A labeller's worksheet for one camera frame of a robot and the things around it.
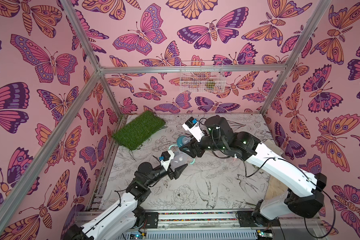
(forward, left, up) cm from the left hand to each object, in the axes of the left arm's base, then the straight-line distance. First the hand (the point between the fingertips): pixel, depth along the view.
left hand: (182, 157), depth 72 cm
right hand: (+2, -1, +12) cm, 12 cm away
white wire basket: (+51, -12, +12) cm, 54 cm away
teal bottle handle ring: (-1, +2, +12) cm, 12 cm away
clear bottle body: (-1, +1, 0) cm, 2 cm away
